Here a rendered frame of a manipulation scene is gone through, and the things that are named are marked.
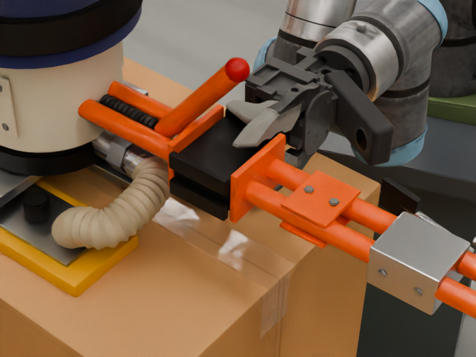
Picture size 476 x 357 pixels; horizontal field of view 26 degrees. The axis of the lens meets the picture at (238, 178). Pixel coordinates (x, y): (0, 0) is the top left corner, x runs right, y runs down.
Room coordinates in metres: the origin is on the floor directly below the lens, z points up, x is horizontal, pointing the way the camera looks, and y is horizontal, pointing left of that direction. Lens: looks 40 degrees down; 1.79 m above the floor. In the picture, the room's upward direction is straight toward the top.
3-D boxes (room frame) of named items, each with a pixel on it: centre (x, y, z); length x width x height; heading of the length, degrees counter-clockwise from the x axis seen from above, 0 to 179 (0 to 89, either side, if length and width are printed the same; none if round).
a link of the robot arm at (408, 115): (1.04, -0.18, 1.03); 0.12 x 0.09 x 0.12; 52
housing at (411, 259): (0.66, -0.16, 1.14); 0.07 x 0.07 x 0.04; 53
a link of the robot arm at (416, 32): (1.03, -0.18, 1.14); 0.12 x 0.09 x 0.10; 143
